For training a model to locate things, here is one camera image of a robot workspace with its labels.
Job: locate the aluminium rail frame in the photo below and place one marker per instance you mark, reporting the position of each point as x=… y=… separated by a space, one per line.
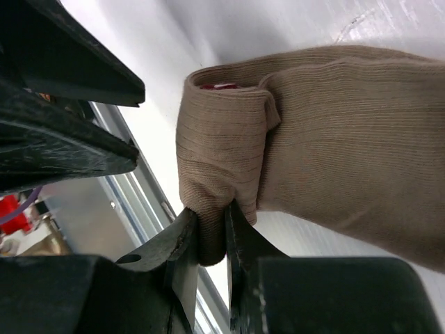
x=113 y=215

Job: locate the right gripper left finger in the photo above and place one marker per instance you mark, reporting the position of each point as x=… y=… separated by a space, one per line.
x=150 y=290

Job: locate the taupe maroon-cuffed sock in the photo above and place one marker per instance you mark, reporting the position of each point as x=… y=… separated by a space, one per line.
x=348 y=137

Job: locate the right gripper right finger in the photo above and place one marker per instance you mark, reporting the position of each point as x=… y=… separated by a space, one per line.
x=271 y=292

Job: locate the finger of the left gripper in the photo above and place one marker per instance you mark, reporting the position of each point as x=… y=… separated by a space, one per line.
x=52 y=53
x=41 y=144

